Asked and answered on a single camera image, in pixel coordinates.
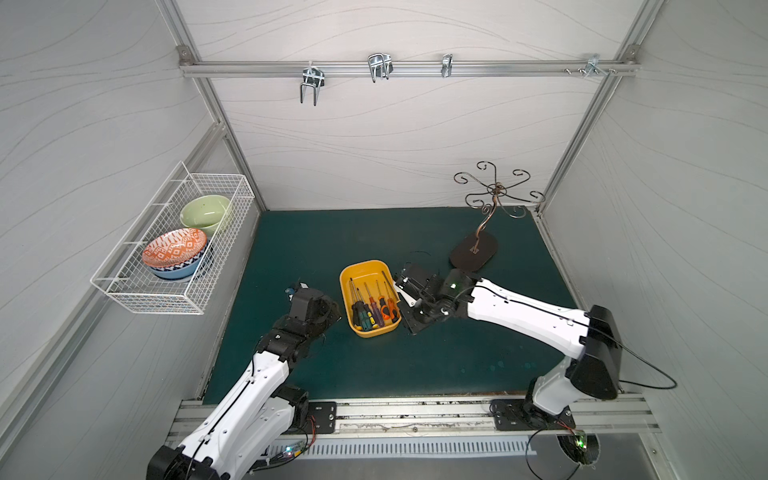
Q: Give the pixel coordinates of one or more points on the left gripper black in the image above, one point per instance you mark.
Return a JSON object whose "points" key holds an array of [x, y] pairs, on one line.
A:
{"points": [[302, 294]]}

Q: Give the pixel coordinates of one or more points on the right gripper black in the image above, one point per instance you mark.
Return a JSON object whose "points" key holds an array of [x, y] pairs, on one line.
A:
{"points": [[410, 294]]}

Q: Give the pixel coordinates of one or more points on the orange black grip screwdriver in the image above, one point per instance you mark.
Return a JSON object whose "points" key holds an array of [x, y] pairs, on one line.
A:
{"points": [[392, 304]]}

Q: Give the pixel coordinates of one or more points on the black yellow handle screwdriver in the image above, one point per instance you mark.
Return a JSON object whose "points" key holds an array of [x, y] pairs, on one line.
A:
{"points": [[358, 308]]}

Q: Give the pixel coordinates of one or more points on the yellow plastic storage box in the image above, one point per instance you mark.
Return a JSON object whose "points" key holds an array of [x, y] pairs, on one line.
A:
{"points": [[367, 272]]}

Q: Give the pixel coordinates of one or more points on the red blue handle screwdriver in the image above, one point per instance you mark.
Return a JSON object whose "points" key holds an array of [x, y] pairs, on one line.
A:
{"points": [[375, 308]]}

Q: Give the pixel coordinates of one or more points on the green handle screwdriver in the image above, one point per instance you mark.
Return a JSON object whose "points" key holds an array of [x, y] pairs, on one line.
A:
{"points": [[368, 316]]}

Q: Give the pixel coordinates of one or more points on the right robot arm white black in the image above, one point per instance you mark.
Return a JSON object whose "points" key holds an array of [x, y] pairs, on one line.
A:
{"points": [[587, 340]]}

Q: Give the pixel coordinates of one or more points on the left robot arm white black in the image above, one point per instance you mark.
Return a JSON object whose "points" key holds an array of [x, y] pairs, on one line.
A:
{"points": [[262, 422]]}

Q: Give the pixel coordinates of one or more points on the brown metal jewelry stand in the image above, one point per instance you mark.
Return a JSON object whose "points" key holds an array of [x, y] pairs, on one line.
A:
{"points": [[495, 197]]}

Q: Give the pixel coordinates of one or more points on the green table mat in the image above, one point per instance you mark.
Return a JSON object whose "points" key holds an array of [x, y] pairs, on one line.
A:
{"points": [[458, 356]]}

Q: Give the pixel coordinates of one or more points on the blue bowl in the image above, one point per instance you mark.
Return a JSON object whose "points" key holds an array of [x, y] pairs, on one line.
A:
{"points": [[179, 271]]}

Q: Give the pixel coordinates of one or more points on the white vent grille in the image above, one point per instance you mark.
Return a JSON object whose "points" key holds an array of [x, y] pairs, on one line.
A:
{"points": [[419, 448]]}

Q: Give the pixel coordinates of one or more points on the green ceramic bowl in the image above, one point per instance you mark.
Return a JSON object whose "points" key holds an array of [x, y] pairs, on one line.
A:
{"points": [[210, 213]]}

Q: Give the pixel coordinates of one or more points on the orange patterned bowl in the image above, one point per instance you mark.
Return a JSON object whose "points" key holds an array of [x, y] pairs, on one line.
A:
{"points": [[173, 247]]}

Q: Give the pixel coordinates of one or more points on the metal double hook middle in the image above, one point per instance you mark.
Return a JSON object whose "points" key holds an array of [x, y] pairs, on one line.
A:
{"points": [[380, 66]]}

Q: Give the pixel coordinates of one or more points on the metal double hook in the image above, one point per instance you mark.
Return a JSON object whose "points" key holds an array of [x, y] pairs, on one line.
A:
{"points": [[313, 79], [380, 66]]}

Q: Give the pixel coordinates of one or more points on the metal double hook left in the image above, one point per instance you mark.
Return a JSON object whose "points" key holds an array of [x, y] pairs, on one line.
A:
{"points": [[313, 79]]}

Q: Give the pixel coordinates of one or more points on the small metal hook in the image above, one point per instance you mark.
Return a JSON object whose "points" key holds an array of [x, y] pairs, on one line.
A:
{"points": [[446, 66]]}

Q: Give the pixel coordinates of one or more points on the metal hook right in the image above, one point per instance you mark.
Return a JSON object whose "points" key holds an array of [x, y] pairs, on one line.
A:
{"points": [[592, 68]]}

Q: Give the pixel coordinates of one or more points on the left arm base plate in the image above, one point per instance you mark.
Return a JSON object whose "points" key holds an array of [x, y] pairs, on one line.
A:
{"points": [[318, 417]]}

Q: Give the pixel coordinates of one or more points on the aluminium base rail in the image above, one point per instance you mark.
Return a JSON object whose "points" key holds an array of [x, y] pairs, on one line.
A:
{"points": [[469, 415]]}

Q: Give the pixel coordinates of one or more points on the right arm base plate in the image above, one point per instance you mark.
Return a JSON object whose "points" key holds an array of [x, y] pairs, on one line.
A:
{"points": [[510, 415]]}

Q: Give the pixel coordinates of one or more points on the white wire wall basket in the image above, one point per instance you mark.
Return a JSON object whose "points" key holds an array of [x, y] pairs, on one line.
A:
{"points": [[123, 276]]}

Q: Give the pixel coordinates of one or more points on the aluminium cross rail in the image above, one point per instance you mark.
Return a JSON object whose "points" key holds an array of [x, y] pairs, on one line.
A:
{"points": [[402, 69]]}

